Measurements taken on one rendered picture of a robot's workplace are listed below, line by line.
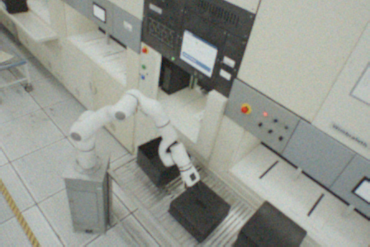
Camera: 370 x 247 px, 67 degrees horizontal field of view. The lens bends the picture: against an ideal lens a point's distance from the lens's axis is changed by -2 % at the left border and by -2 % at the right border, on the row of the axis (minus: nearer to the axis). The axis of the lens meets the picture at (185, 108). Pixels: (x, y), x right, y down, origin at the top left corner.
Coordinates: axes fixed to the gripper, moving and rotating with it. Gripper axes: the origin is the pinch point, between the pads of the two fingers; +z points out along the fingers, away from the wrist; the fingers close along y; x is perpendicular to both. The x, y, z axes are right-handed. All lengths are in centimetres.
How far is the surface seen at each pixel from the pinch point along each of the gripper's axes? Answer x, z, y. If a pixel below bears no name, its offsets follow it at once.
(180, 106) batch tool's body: 55, -44, 58
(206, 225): -7.3, 18.6, -8.9
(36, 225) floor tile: 134, -3, -73
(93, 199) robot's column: 70, -12, -39
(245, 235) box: -32.3, 23.9, -4.4
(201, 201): -0.7, 8.1, -0.7
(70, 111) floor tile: 216, -84, 23
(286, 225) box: -42, 32, 18
